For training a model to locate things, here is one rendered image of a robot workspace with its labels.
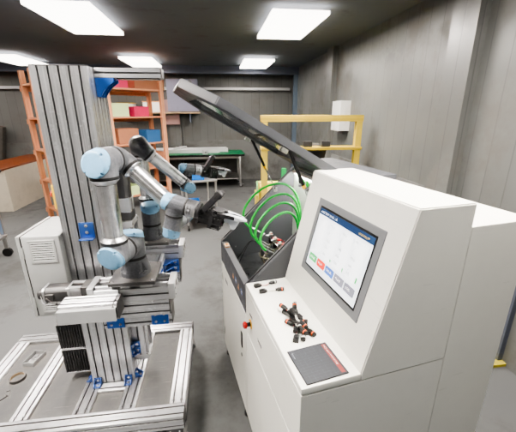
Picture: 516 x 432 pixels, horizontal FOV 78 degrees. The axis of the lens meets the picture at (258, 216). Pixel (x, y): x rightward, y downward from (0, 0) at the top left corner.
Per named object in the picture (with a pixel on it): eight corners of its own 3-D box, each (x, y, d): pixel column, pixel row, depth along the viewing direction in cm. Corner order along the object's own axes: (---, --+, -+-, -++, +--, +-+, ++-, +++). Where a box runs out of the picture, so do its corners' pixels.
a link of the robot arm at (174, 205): (165, 207, 141) (168, 189, 138) (189, 214, 140) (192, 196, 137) (158, 213, 133) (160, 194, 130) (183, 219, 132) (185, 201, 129)
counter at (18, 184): (67, 185, 843) (61, 153, 817) (12, 212, 614) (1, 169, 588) (35, 186, 834) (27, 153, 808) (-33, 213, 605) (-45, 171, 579)
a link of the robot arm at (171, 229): (185, 233, 147) (189, 211, 143) (175, 242, 136) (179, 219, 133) (169, 228, 147) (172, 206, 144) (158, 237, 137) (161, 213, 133)
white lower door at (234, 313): (225, 339, 254) (221, 261, 233) (227, 339, 254) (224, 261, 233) (245, 408, 195) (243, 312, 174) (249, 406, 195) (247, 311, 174)
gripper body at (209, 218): (225, 226, 138) (198, 219, 139) (229, 207, 136) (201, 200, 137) (219, 231, 131) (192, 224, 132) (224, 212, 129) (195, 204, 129)
